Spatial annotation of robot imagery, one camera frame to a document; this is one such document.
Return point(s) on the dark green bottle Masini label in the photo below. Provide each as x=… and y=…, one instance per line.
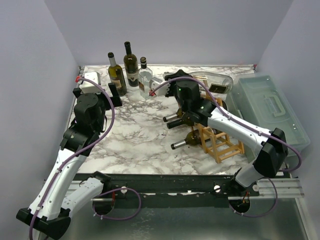
x=131, y=65

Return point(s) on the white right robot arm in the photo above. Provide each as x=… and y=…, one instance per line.
x=269, y=145

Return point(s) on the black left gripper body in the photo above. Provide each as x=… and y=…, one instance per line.
x=105, y=103

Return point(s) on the green wine bottle cream label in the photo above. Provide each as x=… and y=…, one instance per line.
x=184, y=120

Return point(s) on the green bottle Primitivo label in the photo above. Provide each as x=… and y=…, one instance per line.
x=116, y=75

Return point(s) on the wooden wine rack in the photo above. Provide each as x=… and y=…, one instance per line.
x=216, y=143

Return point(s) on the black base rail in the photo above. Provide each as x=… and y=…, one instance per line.
x=165, y=191

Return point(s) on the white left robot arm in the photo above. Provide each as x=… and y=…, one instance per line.
x=51, y=212

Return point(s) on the round clear glass bottle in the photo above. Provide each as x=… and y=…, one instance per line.
x=216, y=83

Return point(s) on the olive wine bottle brown label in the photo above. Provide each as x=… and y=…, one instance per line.
x=175, y=116

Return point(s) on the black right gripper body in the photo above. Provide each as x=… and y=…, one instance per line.
x=172, y=85

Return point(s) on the square clear liquor bottle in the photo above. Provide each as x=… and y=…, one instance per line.
x=145, y=75

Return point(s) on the translucent plastic storage box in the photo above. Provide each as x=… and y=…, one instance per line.
x=257, y=99

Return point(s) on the green wine bottle white label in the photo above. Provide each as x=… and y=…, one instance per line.
x=193, y=138

